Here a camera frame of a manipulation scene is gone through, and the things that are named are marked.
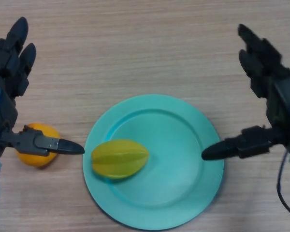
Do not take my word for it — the yellow starfruit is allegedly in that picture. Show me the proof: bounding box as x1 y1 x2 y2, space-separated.
91 139 150 179

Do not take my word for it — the green round plate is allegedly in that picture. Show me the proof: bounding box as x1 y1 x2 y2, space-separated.
82 94 225 230

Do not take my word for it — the orange pear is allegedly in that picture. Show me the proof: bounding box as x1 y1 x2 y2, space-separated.
16 123 61 169

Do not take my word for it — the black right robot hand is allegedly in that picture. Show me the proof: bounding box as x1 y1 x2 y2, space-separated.
202 23 290 161

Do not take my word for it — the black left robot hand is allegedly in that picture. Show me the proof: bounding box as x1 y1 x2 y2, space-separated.
0 16 85 160

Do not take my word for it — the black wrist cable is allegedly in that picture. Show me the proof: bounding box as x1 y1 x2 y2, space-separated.
276 147 290 217

